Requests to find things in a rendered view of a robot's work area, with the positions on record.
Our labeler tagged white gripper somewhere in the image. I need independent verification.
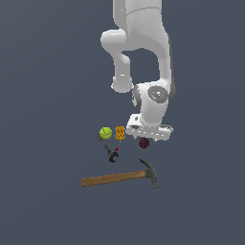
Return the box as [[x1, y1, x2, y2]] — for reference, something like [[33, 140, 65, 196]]
[[125, 114, 174, 144]]

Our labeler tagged dark red round object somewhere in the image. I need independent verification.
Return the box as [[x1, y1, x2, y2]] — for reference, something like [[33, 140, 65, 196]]
[[138, 137, 151, 149]]

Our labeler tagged orange patterned box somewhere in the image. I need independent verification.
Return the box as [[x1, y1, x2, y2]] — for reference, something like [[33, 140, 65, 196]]
[[115, 125, 126, 143]]

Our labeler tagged green tennis ball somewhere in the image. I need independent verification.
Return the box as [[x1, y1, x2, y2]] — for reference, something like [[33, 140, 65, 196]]
[[99, 126, 113, 140]]

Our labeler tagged wooden handled claw hammer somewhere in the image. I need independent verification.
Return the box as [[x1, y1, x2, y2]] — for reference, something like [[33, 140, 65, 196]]
[[80, 158, 160, 189]]

